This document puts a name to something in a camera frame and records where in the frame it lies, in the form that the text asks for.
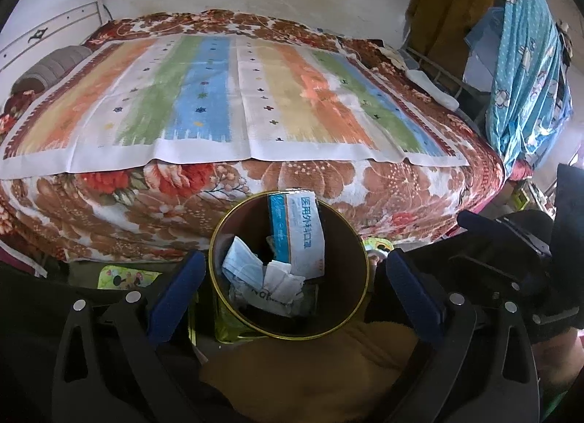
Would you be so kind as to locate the striped colourful bed cloth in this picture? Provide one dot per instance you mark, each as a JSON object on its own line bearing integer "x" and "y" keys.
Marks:
{"x": 193, "y": 99}

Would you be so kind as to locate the white printed plastic bag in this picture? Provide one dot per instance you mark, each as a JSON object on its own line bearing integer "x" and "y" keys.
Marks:
{"x": 281, "y": 294}

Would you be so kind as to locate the grey ribbed pillow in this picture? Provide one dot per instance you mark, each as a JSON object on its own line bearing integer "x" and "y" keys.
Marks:
{"x": 51, "y": 69}

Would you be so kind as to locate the mustard yellow trousers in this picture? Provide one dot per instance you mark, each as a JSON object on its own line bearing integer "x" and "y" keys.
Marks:
{"x": 337, "y": 378}

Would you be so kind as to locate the brown hanging garment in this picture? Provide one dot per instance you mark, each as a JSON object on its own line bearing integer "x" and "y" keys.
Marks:
{"x": 438, "y": 29}

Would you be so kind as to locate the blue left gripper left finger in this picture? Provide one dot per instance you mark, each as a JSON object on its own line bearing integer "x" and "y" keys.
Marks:
{"x": 170, "y": 295}

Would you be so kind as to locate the white headboard panel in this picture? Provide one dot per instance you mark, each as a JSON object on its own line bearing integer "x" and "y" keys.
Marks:
{"x": 72, "y": 27}

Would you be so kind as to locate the blue white mask package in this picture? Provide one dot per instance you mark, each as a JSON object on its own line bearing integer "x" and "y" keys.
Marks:
{"x": 297, "y": 232}

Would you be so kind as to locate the brown floral blanket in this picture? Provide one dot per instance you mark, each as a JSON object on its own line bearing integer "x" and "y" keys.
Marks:
{"x": 159, "y": 211}

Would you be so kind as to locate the blue patterned hanging cloth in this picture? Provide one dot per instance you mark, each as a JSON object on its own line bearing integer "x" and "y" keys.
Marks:
{"x": 530, "y": 97}

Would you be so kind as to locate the round dark trash bin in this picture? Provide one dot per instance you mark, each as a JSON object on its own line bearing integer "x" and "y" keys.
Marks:
{"x": 330, "y": 301}

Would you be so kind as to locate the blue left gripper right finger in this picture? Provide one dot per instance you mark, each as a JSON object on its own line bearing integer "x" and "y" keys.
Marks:
{"x": 425, "y": 311}

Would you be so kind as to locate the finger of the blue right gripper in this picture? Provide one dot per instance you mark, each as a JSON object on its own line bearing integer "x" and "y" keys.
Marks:
{"x": 499, "y": 228}

